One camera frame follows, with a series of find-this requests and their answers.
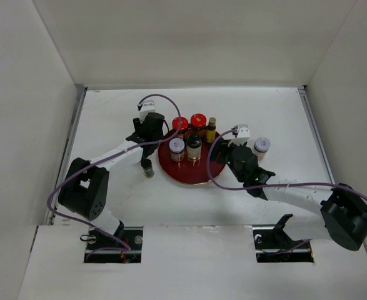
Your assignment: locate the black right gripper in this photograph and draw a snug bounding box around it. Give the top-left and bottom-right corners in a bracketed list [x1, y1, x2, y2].
[207, 137, 245, 183]

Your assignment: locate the yellow bottle gold cap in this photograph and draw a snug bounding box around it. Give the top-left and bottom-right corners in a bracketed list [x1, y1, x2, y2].
[205, 117, 216, 143]

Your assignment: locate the black cap white bottle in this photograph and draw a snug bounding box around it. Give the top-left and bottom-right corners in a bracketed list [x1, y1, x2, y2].
[186, 133, 202, 161]

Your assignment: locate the red lid jar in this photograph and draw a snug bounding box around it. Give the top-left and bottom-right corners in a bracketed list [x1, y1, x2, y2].
[190, 113, 207, 138]
[172, 117, 189, 141]

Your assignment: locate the white lid jar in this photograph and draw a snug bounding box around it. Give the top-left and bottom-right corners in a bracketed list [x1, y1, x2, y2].
[253, 137, 271, 159]
[169, 137, 186, 163]

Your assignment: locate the black pepper shaker front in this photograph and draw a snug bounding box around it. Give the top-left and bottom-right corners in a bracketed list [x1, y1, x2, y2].
[141, 158, 154, 178]

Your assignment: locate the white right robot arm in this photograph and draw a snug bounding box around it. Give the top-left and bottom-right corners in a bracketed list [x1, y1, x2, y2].
[207, 137, 367, 251]

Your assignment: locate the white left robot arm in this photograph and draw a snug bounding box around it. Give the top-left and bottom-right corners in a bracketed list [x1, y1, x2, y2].
[58, 112, 164, 249]

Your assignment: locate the round red tray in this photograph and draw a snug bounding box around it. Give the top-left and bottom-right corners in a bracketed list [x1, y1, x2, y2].
[158, 139, 210, 185]

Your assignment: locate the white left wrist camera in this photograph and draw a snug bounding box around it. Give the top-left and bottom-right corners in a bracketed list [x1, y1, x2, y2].
[138, 99, 156, 123]

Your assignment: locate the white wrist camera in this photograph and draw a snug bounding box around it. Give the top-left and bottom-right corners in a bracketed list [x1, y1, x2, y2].
[138, 99, 156, 123]
[228, 124, 251, 146]

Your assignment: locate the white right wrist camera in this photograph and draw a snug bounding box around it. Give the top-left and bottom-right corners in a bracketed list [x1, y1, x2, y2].
[228, 124, 251, 146]

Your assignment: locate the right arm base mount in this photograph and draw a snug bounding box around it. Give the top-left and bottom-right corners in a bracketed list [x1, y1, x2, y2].
[253, 214, 314, 263]

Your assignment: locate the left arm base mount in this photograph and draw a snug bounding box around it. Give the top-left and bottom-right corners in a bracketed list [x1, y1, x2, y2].
[79, 227, 144, 264]

